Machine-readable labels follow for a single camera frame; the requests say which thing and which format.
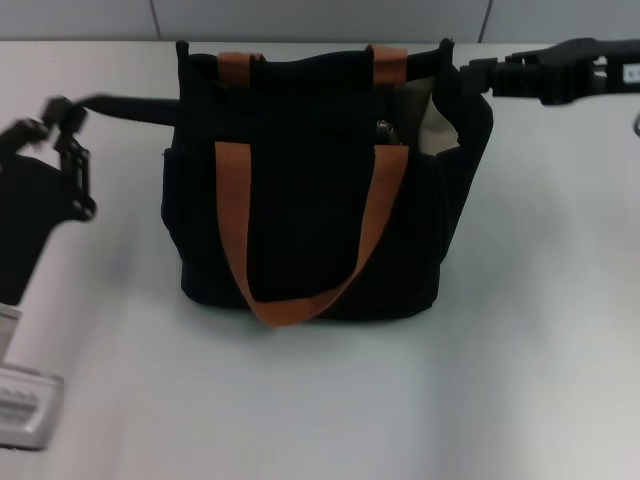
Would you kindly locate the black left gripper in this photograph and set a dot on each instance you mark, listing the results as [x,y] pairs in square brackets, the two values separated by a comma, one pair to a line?
[25,225]

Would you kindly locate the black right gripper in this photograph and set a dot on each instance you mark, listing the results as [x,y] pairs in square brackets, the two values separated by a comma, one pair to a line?
[590,67]

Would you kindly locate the silver zipper pull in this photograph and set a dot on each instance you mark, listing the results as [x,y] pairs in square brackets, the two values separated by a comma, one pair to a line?
[385,131]

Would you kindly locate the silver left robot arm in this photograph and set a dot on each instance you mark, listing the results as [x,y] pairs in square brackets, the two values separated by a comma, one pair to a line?
[9,335]

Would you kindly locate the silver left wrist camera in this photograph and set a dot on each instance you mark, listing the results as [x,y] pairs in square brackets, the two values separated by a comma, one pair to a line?
[27,407]

